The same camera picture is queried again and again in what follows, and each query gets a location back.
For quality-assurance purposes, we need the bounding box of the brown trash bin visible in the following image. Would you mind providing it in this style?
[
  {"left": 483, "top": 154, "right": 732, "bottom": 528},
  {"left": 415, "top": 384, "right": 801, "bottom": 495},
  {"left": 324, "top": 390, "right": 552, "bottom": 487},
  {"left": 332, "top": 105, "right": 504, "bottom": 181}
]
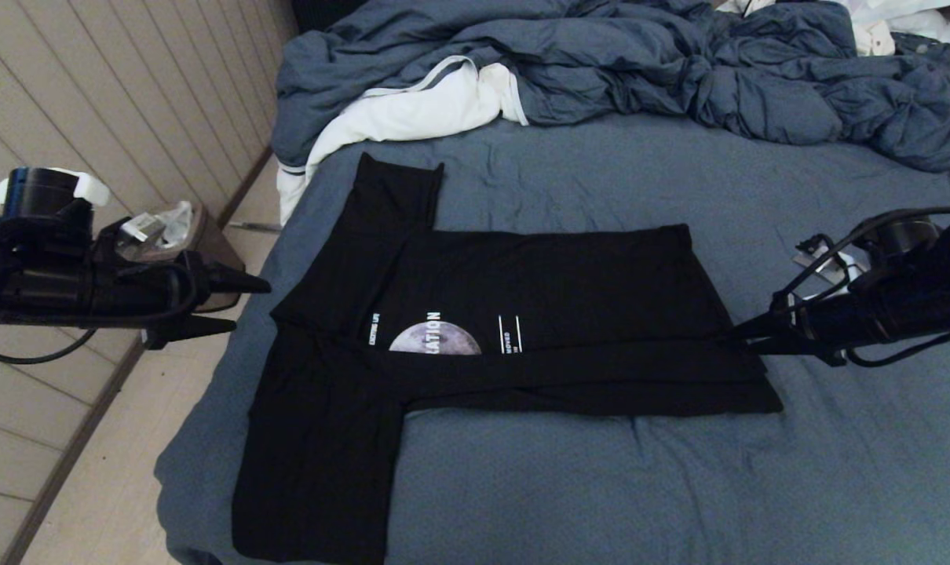
[{"left": 130, "top": 202, "right": 246, "bottom": 313}]

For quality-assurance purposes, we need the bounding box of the white pillow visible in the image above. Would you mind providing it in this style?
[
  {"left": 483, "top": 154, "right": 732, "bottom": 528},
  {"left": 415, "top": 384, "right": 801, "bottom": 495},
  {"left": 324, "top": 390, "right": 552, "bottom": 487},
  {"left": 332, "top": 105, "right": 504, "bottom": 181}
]
[{"left": 832, "top": 0, "right": 950, "bottom": 46}]

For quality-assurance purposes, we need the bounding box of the white garment with grey stripe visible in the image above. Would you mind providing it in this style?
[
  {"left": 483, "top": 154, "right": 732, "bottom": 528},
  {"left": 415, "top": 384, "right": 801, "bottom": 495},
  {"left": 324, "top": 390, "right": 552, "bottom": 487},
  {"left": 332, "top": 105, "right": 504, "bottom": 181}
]
[{"left": 276, "top": 56, "right": 529, "bottom": 227}]

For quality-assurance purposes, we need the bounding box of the black moon print t-shirt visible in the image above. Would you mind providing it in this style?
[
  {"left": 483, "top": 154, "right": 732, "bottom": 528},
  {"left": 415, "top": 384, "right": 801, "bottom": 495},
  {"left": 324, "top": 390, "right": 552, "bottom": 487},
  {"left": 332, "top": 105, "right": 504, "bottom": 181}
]
[{"left": 232, "top": 153, "right": 784, "bottom": 564}]

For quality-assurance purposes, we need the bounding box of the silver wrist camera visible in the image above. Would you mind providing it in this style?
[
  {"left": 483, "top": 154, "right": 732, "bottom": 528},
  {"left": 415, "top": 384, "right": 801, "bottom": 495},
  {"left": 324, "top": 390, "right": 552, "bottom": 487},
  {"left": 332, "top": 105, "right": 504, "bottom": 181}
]
[
  {"left": 793, "top": 234, "right": 868, "bottom": 303},
  {"left": 118, "top": 212, "right": 170, "bottom": 246}
]

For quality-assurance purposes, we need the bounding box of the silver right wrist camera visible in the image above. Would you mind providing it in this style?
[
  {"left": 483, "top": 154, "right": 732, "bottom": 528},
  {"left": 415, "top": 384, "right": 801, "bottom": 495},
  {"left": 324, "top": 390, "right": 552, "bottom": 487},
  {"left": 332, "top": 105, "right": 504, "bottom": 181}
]
[{"left": 793, "top": 234, "right": 868, "bottom": 303}]

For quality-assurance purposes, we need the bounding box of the crumpled blue duvet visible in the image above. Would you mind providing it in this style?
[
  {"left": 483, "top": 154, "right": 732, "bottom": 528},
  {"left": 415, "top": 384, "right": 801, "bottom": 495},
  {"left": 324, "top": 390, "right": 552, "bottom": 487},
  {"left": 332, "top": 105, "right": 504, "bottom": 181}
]
[{"left": 271, "top": 0, "right": 950, "bottom": 175}]

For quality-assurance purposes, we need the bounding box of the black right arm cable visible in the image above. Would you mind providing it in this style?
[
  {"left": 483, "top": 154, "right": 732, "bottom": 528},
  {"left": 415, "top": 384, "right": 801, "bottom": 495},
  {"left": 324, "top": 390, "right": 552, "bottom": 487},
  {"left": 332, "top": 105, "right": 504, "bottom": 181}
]
[{"left": 769, "top": 206, "right": 950, "bottom": 368}]

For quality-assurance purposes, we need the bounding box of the blue bed sheet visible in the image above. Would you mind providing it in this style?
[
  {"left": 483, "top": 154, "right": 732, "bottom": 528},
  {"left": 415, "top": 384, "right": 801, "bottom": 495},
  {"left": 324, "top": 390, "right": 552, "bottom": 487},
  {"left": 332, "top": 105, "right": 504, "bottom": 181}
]
[{"left": 155, "top": 110, "right": 950, "bottom": 565}]

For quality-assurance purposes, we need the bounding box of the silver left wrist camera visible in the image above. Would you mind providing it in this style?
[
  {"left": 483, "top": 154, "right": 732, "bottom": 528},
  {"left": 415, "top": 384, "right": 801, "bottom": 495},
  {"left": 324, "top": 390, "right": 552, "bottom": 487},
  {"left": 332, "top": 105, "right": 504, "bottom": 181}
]
[{"left": 118, "top": 212, "right": 170, "bottom": 246}]

